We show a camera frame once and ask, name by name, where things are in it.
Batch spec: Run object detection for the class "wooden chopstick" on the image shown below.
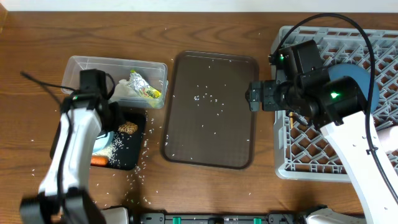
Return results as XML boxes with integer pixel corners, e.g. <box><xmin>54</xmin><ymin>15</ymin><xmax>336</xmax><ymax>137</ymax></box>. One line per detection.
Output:
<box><xmin>289</xmin><ymin>112</ymin><xmax>294</xmax><ymax>129</ymax></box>

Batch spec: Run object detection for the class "dark blue plate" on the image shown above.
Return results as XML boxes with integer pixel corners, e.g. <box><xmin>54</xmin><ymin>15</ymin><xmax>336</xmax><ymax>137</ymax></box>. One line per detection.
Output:
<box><xmin>328</xmin><ymin>63</ymin><xmax>380</xmax><ymax>114</ymax></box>

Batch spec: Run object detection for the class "green yellow snack wrapper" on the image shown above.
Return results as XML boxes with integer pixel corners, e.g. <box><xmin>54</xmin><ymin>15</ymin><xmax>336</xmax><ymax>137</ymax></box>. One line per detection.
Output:
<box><xmin>127</xmin><ymin>70</ymin><xmax>162</xmax><ymax>99</ymax></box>

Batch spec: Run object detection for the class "brown food scrap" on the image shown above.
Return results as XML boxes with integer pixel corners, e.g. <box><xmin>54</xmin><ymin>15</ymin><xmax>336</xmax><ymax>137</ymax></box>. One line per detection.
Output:
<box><xmin>118</xmin><ymin>121</ymin><xmax>138</xmax><ymax>135</ymax></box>

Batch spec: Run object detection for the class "white napkin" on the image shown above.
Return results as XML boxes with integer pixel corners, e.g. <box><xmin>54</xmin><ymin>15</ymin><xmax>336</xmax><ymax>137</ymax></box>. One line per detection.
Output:
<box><xmin>111</xmin><ymin>79</ymin><xmax>138</xmax><ymax>100</ymax></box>

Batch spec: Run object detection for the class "light blue rice bowl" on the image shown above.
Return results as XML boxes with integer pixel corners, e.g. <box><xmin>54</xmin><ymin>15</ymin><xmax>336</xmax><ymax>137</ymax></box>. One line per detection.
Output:
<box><xmin>93</xmin><ymin>131</ymin><xmax>114</xmax><ymax>153</ymax></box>

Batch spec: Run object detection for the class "orange carrot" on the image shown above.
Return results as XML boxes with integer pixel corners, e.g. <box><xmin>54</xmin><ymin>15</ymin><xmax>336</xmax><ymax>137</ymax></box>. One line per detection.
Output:
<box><xmin>91</xmin><ymin>156</ymin><xmax>108</xmax><ymax>167</ymax></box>

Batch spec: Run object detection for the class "pink white cup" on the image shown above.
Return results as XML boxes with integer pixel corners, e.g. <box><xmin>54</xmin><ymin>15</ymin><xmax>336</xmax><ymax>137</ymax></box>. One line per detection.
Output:
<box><xmin>377</xmin><ymin>126</ymin><xmax>398</xmax><ymax>154</ymax></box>

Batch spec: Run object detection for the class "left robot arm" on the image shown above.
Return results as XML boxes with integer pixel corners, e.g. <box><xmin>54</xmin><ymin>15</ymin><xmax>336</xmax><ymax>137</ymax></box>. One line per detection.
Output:
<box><xmin>19</xmin><ymin>69</ymin><xmax>129</xmax><ymax>223</ymax></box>

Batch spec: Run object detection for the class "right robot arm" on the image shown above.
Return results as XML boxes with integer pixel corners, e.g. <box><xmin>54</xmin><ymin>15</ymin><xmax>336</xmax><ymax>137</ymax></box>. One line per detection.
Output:
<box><xmin>246</xmin><ymin>40</ymin><xmax>397</xmax><ymax>223</ymax></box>

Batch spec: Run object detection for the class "grey dishwasher rack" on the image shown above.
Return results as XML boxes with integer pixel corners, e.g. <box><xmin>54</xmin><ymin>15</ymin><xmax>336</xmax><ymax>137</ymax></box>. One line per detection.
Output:
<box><xmin>271</xmin><ymin>26</ymin><xmax>397</xmax><ymax>182</ymax></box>

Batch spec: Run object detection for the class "black waste tray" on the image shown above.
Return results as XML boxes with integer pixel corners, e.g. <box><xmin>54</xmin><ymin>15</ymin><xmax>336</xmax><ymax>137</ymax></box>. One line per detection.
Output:
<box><xmin>50</xmin><ymin>108</ymin><xmax>146</xmax><ymax>172</ymax></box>

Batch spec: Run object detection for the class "brown serving tray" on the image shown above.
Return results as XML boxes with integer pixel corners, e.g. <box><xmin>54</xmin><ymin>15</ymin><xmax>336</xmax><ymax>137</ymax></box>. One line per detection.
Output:
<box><xmin>161</xmin><ymin>50</ymin><xmax>259</xmax><ymax>170</ymax></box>

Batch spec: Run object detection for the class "clear plastic bin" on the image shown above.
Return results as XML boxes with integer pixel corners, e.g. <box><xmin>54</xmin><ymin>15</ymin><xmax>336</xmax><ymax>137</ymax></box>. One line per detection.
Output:
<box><xmin>62</xmin><ymin>56</ymin><xmax>168</xmax><ymax>109</ymax></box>

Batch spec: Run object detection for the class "white rice pile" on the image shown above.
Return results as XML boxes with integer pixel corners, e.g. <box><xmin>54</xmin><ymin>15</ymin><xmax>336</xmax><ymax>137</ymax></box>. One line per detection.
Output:
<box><xmin>93</xmin><ymin>137</ymin><xmax>123</xmax><ymax>163</ymax></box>

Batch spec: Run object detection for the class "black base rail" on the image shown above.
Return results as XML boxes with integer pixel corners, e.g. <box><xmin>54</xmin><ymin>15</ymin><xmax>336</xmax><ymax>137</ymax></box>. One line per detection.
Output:
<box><xmin>101</xmin><ymin>205</ymin><xmax>364</xmax><ymax>224</ymax></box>

